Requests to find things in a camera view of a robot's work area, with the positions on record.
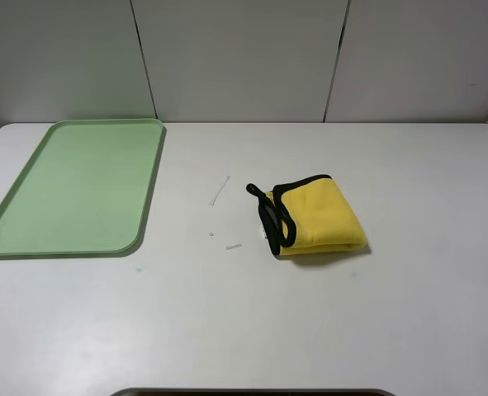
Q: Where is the long white plastic strip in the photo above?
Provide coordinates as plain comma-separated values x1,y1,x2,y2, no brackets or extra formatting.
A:
209,175,230,207

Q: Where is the yellow towel with black trim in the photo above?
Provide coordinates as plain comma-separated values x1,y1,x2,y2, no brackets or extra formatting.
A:
246,174,367,257

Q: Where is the green plastic tray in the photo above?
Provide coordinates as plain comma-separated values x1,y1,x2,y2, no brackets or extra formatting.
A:
0,119,164,258

